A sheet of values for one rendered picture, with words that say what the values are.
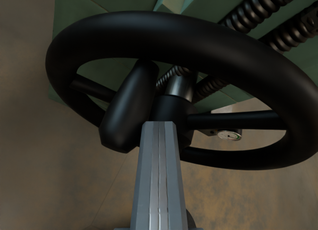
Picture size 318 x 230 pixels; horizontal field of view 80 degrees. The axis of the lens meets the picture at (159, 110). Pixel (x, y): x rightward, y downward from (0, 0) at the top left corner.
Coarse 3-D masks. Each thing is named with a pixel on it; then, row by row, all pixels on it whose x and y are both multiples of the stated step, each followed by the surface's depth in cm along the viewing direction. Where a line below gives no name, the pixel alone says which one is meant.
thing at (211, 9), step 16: (192, 0) 17; (208, 0) 17; (224, 0) 16; (240, 0) 16; (304, 0) 15; (192, 16) 19; (208, 16) 18; (224, 16) 18; (272, 16) 16; (288, 16) 16; (256, 32) 18; (304, 48) 18; (304, 64) 20
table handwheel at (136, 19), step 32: (64, 32) 13; (96, 32) 11; (128, 32) 11; (160, 32) 10; (192, 32) 10; (224, 32) 10; (64, 64) 15; (192, 64) 11; (224, 64) 10; (256, 64) 10; (288, 64) 10; (64, 96) 22; (96, 96) 21; (160, 96) 22; (192, 96) 24; (256, 96) 12; (288, 96) 11; (192, 128) 20; (224, 128) 18; (256, 128) 16; (288, 128) 14; (192, 160) 32; (224, 160) 29; (256, 160) 24; (288, 160) 19
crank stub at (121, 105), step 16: (144, 64) 12; (128, 80) 11; (144, 80) 11; (128, 96) 10; (144, 96) 11; (112, 112) 10; (128, 112) 10; (144, 112) 11; (112, 128) 10; (128, 128) 10; (112, 144) 10; (128, 144) 10
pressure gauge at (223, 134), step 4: (220, 132) 50; (224, 132) 49; (228, 132) 48; (232, 132) 47; (236, 132) 47; (240, 132) 48; (220, 136) 52; (224, 136) 51; (232, 136) 50; (236, 136) 49; (240, 136) 48; (228, 140) 52; (232, 140) 52; (236, 140) 51
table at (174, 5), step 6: (162, 0) 19; (168, 0) 19; (174, 0) 19; (180, 0) 20; (156, 6) 20; (162, 6) 19; (168, 6) 19; (174, 6) 19; (180, 6) 20; (168, 12) 19; (174, 12) 19; (306, 72) 32; (312, 72) 32; (312, 78) 33; (252, 96) 27
